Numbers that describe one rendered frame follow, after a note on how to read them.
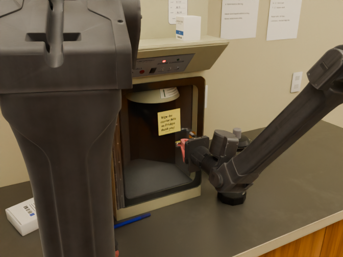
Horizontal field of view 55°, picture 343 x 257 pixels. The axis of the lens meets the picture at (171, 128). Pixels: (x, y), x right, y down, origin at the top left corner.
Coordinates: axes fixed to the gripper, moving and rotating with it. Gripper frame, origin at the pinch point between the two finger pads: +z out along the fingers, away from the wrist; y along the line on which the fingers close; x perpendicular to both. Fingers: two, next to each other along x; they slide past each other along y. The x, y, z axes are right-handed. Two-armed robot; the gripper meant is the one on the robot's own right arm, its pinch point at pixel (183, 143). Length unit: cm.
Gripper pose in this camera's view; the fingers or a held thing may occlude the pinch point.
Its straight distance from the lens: 101.6
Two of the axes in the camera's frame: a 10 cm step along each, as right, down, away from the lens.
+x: -8.9, 1.8, -4.2
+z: -4.6, -3.4, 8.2
